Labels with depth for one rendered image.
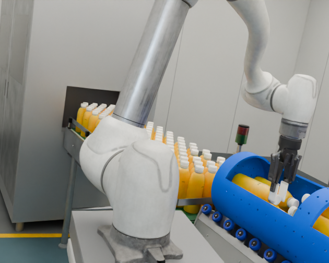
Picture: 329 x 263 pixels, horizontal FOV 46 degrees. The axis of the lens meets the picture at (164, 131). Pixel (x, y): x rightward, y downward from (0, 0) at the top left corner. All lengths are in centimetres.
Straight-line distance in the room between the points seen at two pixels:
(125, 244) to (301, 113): 71
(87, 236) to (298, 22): 612
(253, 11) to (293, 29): 573
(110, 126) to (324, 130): 529
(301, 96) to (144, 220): 68
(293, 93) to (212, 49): 479
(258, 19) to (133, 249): 69
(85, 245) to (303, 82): 84
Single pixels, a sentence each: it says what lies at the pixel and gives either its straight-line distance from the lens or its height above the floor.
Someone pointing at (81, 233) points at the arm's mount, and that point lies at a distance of 109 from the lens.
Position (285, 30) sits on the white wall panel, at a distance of 674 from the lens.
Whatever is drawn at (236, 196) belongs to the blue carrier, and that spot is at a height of 110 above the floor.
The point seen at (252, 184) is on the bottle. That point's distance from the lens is 150.
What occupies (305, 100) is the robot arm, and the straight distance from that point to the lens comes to 134.
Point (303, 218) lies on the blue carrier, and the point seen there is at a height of 115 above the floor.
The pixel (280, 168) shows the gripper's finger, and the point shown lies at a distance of 140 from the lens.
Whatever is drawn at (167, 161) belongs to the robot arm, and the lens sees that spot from 94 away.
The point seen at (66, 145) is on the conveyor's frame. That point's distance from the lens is 305.
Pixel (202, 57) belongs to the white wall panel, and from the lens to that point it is 602.
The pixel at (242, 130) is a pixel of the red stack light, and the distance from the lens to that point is 215.
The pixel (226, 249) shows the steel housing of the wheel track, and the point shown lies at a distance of 156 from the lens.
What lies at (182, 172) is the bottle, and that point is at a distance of 174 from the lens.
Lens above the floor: 156
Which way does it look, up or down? 11 degrees down
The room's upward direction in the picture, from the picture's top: 10 degrees clockwise
